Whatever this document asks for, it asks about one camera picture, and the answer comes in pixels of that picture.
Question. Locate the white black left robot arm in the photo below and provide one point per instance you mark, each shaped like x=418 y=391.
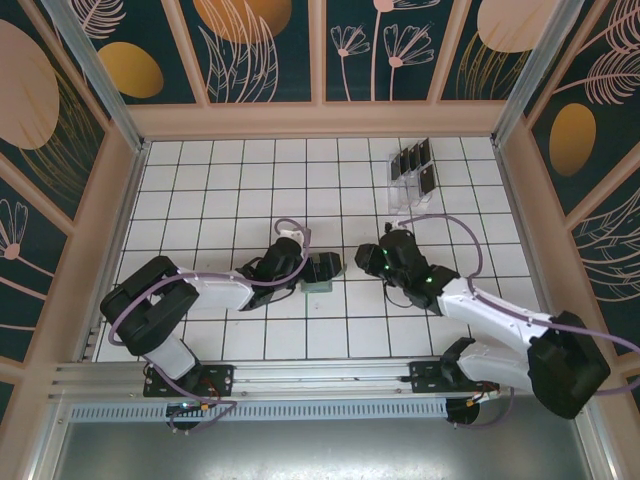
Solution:
x=220 y=292

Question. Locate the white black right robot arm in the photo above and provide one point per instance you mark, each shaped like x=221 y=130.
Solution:
x=490 y=312

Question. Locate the clear acrylic card stand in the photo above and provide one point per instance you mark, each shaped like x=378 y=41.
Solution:
x=402 y=197

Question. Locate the black credit card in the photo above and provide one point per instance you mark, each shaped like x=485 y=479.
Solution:
x=397 y=167
x=415 y=156
x=425 y=151
x=406 y=161
x=427 y=180

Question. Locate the grey metal sheet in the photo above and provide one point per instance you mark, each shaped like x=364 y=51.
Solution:
x=325 y=450

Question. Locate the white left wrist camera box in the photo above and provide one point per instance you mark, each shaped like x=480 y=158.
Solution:
x=292 y=235

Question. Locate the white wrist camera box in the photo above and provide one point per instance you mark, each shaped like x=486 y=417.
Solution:
x=392 y=228
x=292 y=235

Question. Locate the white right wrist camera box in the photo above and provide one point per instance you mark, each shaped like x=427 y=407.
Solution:
x=392 y=228

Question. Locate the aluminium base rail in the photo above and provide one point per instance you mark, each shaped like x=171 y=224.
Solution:
x=325 y=372

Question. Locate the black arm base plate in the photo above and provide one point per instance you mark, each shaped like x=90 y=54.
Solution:
x=425 y=377
x=220 y=380

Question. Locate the wall panel with pink flowers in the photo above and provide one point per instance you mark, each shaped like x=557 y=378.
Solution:
x=380 y=75

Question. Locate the wall panel oval and ferns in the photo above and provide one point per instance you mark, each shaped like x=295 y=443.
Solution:
x=575 y=140

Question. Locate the wall panel pink leaf outlines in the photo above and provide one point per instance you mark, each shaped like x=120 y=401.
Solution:
x=610 y=260

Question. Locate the aluminium frame post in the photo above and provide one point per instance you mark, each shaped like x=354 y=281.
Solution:
x=527 y=75
x=105 y=75

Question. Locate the wall panel circle and leaves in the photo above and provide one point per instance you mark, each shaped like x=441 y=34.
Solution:
x=240 y=20

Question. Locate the dark wall panel with oval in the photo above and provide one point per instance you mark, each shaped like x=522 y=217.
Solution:
x=130 y=70

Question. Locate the wall panel pink circle grasses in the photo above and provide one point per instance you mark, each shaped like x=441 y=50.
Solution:
x=500 y=25

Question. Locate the wall panel single flower outline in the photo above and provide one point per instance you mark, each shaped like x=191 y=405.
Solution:
x=20 y=250

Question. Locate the wall panel large pink circle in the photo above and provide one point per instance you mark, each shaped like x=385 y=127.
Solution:
x=25 y=100

